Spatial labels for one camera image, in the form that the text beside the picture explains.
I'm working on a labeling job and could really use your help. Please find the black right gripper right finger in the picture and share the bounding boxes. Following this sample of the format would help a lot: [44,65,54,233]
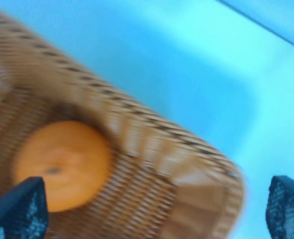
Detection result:
[266,176,294,239]

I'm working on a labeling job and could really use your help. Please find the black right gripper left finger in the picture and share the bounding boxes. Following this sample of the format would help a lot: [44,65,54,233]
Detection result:
[0,177,48,239]

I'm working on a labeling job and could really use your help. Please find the orange with knobby top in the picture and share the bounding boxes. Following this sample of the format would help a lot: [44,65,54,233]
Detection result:
[12,121,113,212]

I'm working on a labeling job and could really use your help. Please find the orange woven rectangular basket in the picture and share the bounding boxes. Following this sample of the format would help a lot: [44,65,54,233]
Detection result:
[0,12,245,239]

